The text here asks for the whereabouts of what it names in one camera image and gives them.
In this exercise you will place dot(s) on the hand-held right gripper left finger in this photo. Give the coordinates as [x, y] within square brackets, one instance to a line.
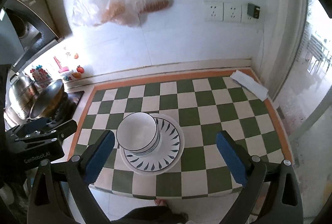
[101, 154]

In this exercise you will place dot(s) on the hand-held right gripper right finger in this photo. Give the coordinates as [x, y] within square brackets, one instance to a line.
[230, 154]

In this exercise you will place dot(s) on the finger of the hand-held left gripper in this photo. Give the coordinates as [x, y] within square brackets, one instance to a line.
[36, 122]
[62, 129]

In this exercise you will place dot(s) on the white bowl with dark rim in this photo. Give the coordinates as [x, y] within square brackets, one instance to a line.
[155, 145]
[137, 130]

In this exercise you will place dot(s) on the white plate blue leaf pattern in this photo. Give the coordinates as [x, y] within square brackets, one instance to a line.
[182, 139]

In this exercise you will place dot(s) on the person's left forearm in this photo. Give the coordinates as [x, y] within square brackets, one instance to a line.
[4, 99]

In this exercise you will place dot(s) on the steel wok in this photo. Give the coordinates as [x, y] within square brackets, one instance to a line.
[49, 96]

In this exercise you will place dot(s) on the black gas stove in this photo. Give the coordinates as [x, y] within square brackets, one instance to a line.
[75, 99]

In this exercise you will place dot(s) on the steel pot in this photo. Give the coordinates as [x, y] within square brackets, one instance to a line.
[19, 94]

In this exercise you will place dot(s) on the green white checkered mat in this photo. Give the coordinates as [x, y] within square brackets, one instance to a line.
[207, 120]

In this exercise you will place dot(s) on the folded white cloth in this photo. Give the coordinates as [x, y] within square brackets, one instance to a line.
[250, 83]

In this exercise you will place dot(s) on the person's dark clothing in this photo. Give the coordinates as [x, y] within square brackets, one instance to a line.
[147, 216]

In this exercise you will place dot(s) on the black range hood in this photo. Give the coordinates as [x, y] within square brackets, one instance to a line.
[23, 29]

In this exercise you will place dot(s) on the black plug adapter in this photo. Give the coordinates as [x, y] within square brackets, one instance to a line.
[253, 10]

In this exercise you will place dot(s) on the grey window frame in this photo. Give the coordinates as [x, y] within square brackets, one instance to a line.
[311, 120]

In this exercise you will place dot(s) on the white wall socket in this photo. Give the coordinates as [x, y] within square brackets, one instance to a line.
[214, 10]
[232, 12]
[245, 19]

